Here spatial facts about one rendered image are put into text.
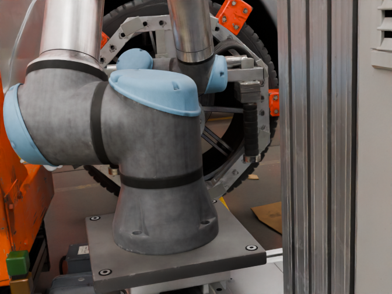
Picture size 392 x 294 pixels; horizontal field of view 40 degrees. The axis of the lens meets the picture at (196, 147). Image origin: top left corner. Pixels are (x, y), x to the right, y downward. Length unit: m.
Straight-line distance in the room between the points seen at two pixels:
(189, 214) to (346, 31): 0.34
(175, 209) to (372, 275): 0.35
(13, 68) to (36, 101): 1.02
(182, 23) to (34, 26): 0.81
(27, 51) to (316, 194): 1.31
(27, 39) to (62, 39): 0.97
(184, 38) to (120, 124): 0.37
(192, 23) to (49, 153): 0.40
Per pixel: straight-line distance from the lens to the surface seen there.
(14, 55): 1.76
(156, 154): 0.69
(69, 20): 0.79
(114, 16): 1.58
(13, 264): 1.18
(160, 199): 0.70
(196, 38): 1.02
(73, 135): 0.71
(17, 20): 1.78
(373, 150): 0.38
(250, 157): 1.35
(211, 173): 1.67
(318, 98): 0.54
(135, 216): 0.72
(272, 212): 3.04
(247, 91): 1.32
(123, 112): 0.69
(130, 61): 1.09
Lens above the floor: 1.12
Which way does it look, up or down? 14 degrees down
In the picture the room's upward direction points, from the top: 4 degrees counter-clockwise
